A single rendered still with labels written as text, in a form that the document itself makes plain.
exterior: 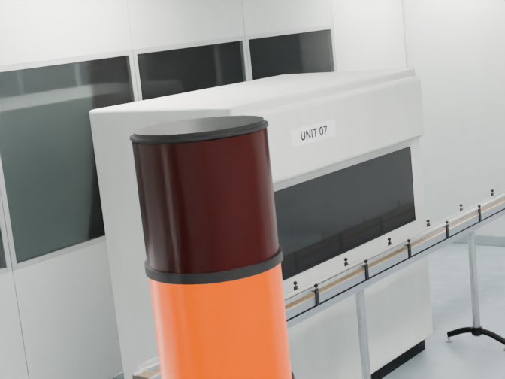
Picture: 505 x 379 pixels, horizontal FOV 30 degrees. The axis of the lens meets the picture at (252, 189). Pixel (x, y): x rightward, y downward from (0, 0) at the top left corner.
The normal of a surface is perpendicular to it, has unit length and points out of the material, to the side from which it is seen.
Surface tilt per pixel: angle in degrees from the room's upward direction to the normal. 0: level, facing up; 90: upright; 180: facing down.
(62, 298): 90
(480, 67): 90
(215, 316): 90
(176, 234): 90
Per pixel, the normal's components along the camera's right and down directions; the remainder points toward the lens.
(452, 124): -0.62, 0.20
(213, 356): -0.13, 0.19
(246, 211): 0.61, 0.08
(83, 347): 0.77, 0.04
